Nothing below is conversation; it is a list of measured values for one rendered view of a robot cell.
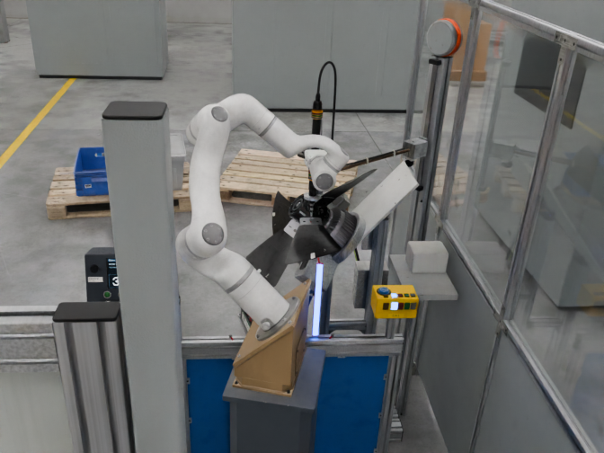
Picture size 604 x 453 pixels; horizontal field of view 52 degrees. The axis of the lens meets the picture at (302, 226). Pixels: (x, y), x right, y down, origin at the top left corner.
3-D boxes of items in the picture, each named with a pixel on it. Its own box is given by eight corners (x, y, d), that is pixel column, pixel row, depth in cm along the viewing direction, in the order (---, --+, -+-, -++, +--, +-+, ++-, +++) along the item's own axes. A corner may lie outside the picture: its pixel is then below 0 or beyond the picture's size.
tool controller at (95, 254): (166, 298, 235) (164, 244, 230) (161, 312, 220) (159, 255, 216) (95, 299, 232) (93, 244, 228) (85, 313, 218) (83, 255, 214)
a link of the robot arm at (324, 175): (321, 150, 227) (304, 168, 229) (325, 164, 215) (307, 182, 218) (338, 164, 230) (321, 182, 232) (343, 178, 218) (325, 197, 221)
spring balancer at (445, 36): (432, 52, 282) (422, 53, 278) (438, 15, 275) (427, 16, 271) (461, 58, 271) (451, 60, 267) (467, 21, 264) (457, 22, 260)
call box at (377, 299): (409, 306, 247) (413, 283, 242) (415, 321, 238) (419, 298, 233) (369, 306, 245) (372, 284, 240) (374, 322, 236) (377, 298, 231)
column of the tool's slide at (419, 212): (394, 368, 361) (439, 53, 279) (404, 376, 356) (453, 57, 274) (386, 373, 358) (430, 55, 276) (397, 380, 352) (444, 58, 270)
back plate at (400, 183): (299, 250, 312) (297, 248, 312) (398, 151, 293) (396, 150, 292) (309, 311, 265) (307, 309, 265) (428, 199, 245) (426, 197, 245)
